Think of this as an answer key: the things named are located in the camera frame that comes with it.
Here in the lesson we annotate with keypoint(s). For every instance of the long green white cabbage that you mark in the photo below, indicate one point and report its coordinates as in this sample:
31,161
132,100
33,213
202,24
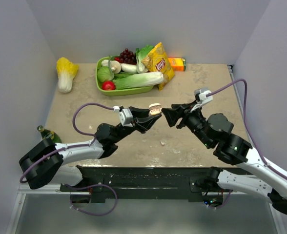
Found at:
139,80

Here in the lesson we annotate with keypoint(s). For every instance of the green glass bottle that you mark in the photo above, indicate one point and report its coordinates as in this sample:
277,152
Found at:
48,134

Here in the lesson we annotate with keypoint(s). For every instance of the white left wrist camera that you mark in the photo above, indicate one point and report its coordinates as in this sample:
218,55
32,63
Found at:
125,115

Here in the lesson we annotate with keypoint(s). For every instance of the dark red grapes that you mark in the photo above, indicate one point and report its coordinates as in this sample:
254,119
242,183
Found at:
126,56

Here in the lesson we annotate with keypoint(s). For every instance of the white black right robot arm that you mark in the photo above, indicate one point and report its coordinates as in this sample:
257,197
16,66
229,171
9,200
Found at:
266,180

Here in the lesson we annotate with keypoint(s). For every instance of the white radish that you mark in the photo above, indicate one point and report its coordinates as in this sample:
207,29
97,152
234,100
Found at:
129,68

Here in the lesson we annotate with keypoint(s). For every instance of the green plastic basket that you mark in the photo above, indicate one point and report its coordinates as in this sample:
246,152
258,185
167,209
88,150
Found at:
122,92

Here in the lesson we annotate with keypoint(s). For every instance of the aluminium frame rail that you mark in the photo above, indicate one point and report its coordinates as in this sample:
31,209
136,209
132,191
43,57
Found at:
230,69

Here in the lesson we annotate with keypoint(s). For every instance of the round green cabbage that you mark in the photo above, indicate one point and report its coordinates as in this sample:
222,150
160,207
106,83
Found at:
104,74

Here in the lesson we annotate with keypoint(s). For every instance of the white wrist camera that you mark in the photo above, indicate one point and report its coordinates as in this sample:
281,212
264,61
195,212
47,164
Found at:
125,115
202,98

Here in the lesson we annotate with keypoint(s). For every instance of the beige mushroom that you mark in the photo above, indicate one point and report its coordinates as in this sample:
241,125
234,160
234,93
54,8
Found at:
114,65

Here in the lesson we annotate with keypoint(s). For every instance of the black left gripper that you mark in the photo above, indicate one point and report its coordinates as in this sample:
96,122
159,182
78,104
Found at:
142,124

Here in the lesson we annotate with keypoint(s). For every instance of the green leafy lettuce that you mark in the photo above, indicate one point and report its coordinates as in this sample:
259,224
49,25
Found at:
140,55

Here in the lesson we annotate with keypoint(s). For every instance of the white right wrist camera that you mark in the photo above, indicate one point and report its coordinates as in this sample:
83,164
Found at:
202,98

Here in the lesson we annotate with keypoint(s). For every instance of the yellow Lays chip bag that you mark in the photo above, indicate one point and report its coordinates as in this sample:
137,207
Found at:
157,61

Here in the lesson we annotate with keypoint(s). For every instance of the orange juice carton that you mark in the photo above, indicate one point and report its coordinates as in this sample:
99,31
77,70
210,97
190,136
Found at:
178,64

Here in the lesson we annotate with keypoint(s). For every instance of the yellow napa cabbage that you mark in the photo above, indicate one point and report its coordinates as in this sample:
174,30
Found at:
66,71

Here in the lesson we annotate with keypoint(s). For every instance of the beige earbud case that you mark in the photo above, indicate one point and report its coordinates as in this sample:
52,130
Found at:
154,109

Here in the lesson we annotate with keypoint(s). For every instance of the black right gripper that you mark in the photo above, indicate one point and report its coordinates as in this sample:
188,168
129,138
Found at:
172,114

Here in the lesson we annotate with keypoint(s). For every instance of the red apple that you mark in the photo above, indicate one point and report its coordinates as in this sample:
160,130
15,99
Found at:
108,86

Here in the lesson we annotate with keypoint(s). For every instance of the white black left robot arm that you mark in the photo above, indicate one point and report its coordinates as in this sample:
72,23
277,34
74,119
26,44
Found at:
47,161

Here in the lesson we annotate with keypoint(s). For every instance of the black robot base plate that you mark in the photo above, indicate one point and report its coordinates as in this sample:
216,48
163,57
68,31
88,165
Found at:
180,183

